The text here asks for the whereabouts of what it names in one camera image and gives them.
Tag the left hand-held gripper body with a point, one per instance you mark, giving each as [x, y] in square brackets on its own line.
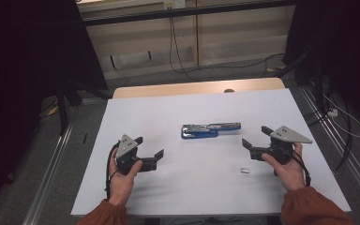
[127, 146]

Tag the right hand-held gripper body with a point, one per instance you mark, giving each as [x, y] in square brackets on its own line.
[289, 134]

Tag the blue stapler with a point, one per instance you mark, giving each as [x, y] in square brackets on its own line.
[200, 132]

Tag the person's left hand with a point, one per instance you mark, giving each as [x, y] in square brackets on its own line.
[122, 187]

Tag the person's right hand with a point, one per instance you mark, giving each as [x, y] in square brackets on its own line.
[289, 175]

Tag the silver staple strip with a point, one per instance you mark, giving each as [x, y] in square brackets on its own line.
[245, 170]

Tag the small black stick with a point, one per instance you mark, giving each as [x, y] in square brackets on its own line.
[85, 138]

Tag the white power adapter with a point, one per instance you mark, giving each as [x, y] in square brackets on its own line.
[332, 112]

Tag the white table cover sheet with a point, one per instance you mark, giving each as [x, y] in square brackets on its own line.
[200, 187]

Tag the dark round table grommet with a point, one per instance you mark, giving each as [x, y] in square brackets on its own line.
[229, 91]

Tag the black stand legs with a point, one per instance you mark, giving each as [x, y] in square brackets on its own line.
[318, 87]
[63, 115]

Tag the yellow tape piece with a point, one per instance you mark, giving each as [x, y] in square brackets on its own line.
[278, 68]
[53, 110]

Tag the beige cabinet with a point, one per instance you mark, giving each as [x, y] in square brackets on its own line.
[237, 47]

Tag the black curtain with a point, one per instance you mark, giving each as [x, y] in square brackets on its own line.
[350, 47]
[18, 62]

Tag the black horizontal bar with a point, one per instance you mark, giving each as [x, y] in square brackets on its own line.
[137, 17]

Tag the aluminium floor rail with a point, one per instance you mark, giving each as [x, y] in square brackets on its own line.
[48, 178]
[356, 167]

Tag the white wall socket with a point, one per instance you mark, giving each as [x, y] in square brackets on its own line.
[175, 3]

